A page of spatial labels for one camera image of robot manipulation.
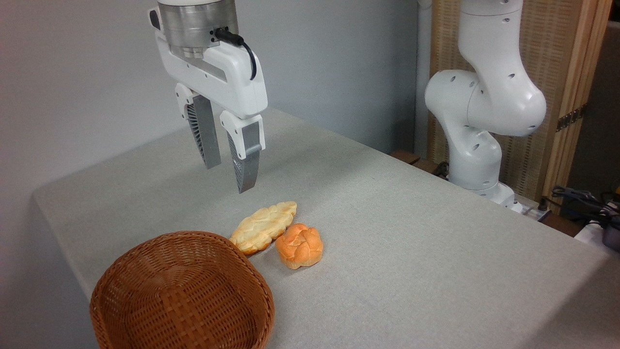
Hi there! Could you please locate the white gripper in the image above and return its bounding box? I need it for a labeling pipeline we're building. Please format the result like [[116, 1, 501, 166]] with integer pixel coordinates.
[[155, 29, 268, 194]]

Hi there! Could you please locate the long pale braided bread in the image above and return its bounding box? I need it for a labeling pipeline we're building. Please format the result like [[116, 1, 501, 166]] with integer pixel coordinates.
[[230, 201, 297, 256]]

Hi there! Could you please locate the round orange knotted bread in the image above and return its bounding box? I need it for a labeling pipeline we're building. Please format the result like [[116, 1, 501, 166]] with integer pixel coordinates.
[[275, 223, 324, 270]]

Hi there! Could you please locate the brown wicker basket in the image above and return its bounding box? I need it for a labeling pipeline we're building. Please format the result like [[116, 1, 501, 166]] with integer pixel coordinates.
[[90, 231, 275, 349]]

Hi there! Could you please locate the white power strip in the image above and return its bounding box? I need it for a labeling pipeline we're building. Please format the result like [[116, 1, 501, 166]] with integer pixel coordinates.
[[519, 204, 553, 222]]

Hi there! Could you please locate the dark metal screen hinge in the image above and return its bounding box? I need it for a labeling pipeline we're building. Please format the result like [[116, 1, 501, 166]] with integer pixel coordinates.
[[556, 104, 588, 132]]

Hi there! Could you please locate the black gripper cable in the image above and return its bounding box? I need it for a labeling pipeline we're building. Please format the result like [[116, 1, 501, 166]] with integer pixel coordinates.
[[215, 28, 258, 81]]

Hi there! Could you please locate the black cable bundle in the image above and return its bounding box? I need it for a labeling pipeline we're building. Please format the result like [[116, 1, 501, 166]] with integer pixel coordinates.
[[551, 186, 620, 224]]

